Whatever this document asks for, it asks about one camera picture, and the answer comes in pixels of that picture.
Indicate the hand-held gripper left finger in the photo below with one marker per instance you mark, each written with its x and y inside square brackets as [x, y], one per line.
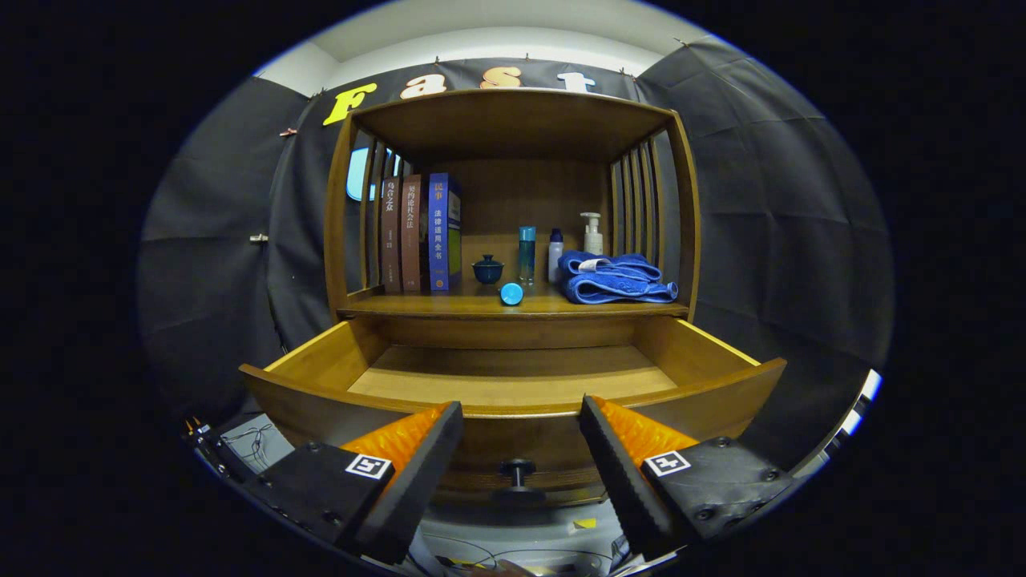
[409, 489]

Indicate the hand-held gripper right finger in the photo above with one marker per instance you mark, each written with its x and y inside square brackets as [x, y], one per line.
[624, 481]

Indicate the wooden drawer with black knob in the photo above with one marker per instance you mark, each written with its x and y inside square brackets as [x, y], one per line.
[513, 373]

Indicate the blue and white tube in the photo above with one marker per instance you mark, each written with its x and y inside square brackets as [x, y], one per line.
[511, 294]

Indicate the yellow tape piece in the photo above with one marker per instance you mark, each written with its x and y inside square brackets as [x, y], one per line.
[585, 523]

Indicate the blue folded towel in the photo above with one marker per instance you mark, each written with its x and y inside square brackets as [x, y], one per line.
[617, 288]

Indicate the black power strip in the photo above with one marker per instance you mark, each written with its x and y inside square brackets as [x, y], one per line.
[210, 453]

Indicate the blue lidded teacup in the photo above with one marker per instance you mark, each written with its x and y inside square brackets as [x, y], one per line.
[488, 272]

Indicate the white bottle with blue cap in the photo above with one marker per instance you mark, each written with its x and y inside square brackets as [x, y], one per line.
[555, 260]

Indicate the white pump bottle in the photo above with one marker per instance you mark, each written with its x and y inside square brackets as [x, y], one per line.
[593, 240]

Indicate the teal glass bottle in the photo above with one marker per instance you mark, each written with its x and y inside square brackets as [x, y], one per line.
[527, 256]

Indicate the reddish brown book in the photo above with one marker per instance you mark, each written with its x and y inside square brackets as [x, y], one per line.
[411, 240]

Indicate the dark brown book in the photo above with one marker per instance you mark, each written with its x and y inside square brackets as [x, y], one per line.
[390, 240]

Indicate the blue book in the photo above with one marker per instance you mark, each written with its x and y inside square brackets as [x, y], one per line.
[438, 232]

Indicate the black backdrop cloth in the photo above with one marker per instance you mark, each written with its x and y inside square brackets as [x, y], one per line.
[208, 280]

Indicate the wooden cabinet with shelf frame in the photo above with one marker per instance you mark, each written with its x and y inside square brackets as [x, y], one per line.
[513, 120]

